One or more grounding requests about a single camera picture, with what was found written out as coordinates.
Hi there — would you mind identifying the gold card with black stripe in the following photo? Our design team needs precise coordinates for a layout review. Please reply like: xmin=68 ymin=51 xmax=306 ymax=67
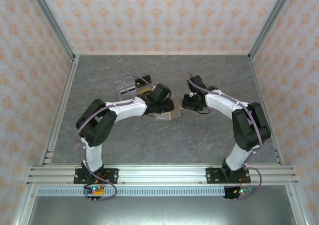
xmin=137 ymin=86 xmax=154 ymax=96

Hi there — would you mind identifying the black card with gold lines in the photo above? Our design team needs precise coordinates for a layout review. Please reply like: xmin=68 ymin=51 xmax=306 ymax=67
xmin=134 ymin=74 xmax=152 ymax=87

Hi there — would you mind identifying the silver card with black stripe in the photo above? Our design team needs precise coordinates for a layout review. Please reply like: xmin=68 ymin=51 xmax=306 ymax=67
xmin=119 ymin=85 xmax=137 ymax=97

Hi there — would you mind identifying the clear acrylic card organizer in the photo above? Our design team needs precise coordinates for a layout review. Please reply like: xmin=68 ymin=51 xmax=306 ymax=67
xmin=114 ymin=74 xmax=157 ymax=102

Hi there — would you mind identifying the grey metal panel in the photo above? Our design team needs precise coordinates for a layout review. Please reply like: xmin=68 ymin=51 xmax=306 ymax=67
xmin=27 ymin=196 xmax=299 ymax=225

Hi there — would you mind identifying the aluminium front rail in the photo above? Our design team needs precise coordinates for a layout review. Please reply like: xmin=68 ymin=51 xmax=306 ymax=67
xmin=26 ymin=165 xmax=299 ymax=186

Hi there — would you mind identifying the aluminium side rail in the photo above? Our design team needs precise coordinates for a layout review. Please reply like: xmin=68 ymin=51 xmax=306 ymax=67
xmin=248 ymin=55 xmax=285 ymax=166
xmin=39 ymin=55 xmax=80 ymax=166

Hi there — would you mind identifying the grey slotted cable duct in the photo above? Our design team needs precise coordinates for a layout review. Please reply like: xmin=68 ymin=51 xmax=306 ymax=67
xmin=37 ymin=187 xmax=255 ymax=197

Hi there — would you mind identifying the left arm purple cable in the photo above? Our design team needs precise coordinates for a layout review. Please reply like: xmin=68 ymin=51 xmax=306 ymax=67
xmin=76 ymin=74 xmax=155 ymax=203

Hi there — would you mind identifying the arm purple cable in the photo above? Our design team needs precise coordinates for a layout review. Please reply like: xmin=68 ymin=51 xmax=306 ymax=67
xmin=186 ymin=72 xmax=265 ymax=202
xmin=76 ymin=74 xmax=155 ymax=203

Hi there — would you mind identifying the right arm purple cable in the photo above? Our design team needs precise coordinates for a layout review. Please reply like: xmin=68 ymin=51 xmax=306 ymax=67
xmin=186 ymin=72 xmax=265 ymax=202

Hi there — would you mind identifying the aluminium corner post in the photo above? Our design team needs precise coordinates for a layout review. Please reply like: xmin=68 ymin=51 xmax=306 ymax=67
xmin=249 ymin=0 xmax=297 ymax=61
xmin=26 ymin=0 xmax=77 ymax=62

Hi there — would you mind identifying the aluminium lower frame post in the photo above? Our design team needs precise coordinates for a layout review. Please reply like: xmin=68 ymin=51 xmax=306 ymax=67
xmin=12 ymin=185 xmax=38 ymax=225
xmin=285 ymin=185 xmax=312 ymax=225

